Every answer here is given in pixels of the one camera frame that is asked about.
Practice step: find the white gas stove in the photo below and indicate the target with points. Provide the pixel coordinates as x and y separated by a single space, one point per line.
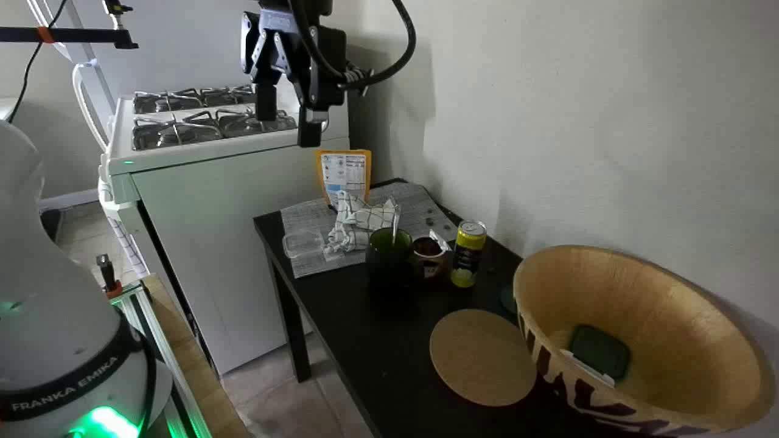
219 235

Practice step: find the wooden workbench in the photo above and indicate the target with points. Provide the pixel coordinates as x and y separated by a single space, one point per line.
202 380

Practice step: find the dark green sponge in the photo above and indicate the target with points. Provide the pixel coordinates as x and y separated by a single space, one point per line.
599 351

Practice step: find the black camera boom stand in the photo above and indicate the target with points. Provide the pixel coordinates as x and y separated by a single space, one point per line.
74 34

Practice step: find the small clear plastic container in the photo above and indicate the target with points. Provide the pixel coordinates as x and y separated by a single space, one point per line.
302 245

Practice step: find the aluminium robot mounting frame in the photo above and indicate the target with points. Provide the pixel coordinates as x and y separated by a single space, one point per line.
158 348

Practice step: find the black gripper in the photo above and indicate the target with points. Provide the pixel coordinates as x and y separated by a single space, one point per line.
313 65

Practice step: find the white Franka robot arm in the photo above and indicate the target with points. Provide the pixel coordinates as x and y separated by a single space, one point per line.
50 325

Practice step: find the yellow green can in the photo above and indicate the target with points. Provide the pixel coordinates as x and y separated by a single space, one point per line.
468 247

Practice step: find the orange printed card box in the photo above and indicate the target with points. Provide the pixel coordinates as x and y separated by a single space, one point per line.
345 174

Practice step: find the round cork coaster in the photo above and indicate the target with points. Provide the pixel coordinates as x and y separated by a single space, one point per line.
480 356

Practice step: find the silver metal spoon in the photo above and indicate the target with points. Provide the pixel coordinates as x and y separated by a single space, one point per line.
396 228

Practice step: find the black wooden table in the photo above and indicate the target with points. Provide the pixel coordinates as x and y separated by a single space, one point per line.
380 341

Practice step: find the dark green cup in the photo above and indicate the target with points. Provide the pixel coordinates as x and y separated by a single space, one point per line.
388 261

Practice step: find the wooden zebra pattern bowl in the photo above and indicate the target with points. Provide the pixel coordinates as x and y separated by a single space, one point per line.
689 341

